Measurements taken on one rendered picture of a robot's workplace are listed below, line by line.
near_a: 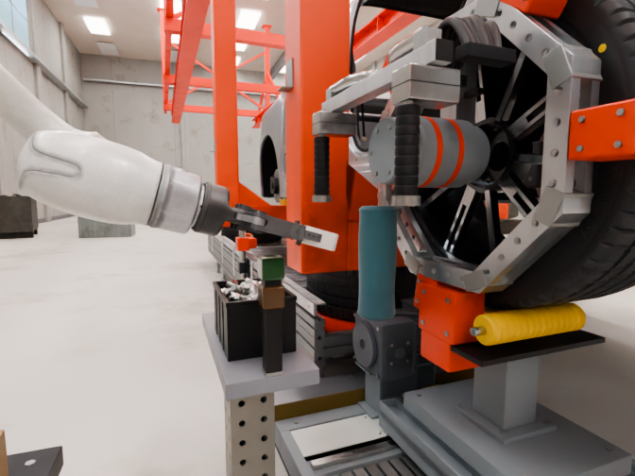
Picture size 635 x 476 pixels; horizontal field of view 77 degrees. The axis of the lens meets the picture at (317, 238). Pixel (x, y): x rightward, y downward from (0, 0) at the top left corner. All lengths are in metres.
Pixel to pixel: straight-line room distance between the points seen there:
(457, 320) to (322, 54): 0.85
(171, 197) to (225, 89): 2.67
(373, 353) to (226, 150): 2.26
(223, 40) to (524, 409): 2.94
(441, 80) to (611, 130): 0.23
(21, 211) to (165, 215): 8.10
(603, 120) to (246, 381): 0.66
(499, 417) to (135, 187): 0.90
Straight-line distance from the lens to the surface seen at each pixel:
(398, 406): 1.28
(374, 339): 1.18
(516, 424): 1.10
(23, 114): 0.72
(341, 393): 1.38
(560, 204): 0.69
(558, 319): 0.93
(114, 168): 0.55
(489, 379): 1.07
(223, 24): 3.34
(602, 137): 0.66
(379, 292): 0.91
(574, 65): 0.71
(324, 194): 0.90
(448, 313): 0.87
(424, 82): 0.62
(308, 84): 1.26
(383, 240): 0.89
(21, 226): 8.65
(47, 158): 0.56
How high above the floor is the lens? 0.77
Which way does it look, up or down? 6 degrees down
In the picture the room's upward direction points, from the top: straight up
